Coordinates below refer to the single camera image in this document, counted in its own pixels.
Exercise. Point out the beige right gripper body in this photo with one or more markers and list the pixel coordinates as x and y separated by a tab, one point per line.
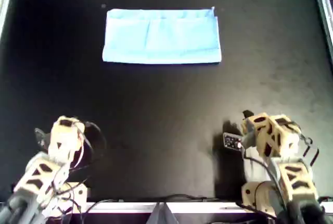
261	136

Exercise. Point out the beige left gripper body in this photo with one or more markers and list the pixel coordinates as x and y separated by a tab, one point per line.
58	132

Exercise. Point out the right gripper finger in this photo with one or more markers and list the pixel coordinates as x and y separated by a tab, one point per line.
247	115

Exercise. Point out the blue microfibre cloth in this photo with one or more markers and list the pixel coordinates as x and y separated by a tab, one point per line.
161	41

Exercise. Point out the beige and grey left arm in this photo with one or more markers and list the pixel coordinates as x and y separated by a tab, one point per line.
39	175

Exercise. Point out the beige and grey right arm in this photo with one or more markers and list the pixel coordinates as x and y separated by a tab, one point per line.
294	176

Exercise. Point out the grey triangular stand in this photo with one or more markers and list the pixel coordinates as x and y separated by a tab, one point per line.
162	216

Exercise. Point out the grey camera bracket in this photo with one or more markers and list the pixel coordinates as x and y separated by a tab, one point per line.
250	138

